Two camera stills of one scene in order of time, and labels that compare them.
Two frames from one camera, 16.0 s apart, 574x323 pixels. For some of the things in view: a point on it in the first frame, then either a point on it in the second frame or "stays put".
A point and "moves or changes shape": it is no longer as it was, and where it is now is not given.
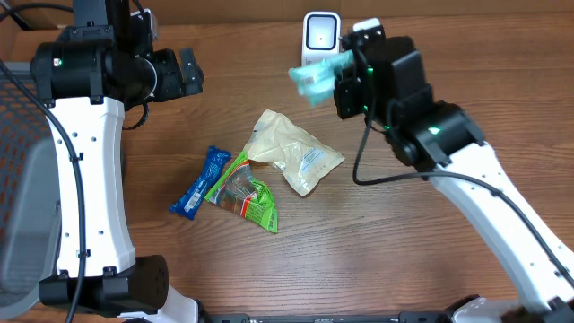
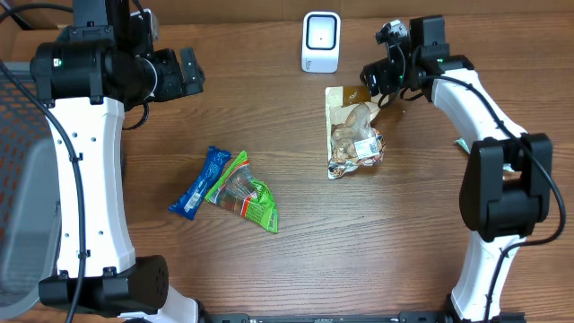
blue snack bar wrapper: (187, 204) stays put
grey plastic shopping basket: (30, 195) stays put
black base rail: (327, 318) stays put
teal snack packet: (317, 81) moves or changes shape
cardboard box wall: (291, 13) stays put
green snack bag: (238, 190) stays put
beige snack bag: (300, 157) → (352, 140)
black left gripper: (176, 86) stays put
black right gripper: (344, 104) → (377, 73)
